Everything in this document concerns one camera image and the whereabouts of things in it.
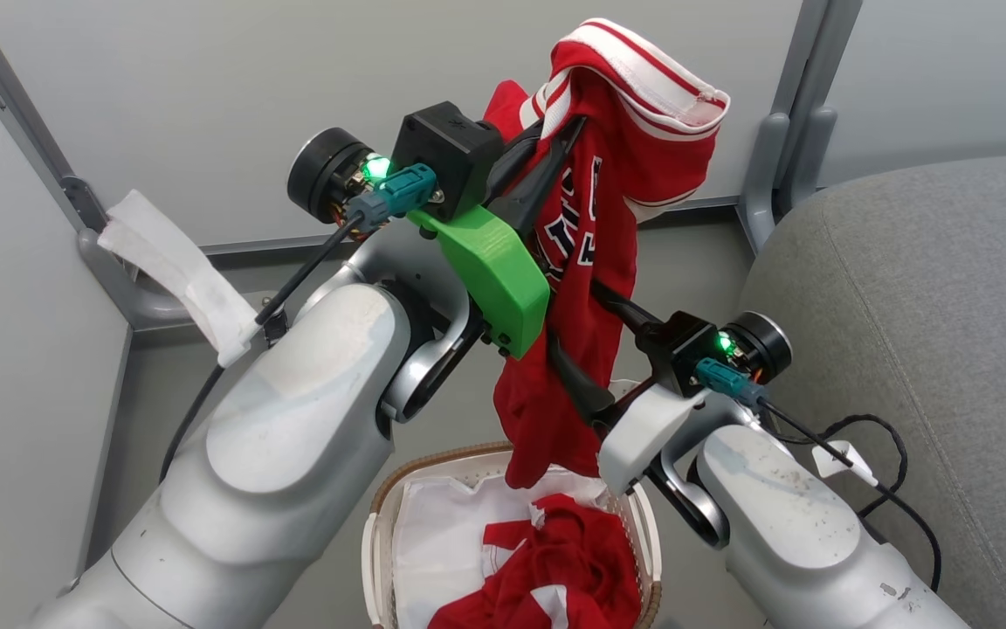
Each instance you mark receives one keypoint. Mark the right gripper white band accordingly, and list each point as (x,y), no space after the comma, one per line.
(643,437)

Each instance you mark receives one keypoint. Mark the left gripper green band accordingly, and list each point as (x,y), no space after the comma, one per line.
(494,271)

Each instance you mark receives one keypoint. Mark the red white-trimmed sports jersey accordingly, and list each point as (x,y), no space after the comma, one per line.
(634,166)

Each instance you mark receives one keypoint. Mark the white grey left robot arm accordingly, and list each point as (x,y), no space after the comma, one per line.
(293,437)

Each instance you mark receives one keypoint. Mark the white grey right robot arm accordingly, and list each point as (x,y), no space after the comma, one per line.
(800,524)

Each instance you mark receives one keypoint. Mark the red white clothes in basket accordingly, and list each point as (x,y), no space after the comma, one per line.
(442,533)

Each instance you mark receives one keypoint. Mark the white wicker laundry basket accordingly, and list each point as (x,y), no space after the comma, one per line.
(378,524)

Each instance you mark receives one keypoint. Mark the grey fabric sofa seat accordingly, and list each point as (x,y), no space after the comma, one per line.
(931,349)

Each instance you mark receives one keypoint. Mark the red and white garment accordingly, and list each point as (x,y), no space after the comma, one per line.
(573,559)

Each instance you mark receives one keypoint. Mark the white cloth strip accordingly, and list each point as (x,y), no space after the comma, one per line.
(180,271)

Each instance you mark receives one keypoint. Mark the grey metal partition post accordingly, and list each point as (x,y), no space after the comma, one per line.
(75,210)
(787,140)

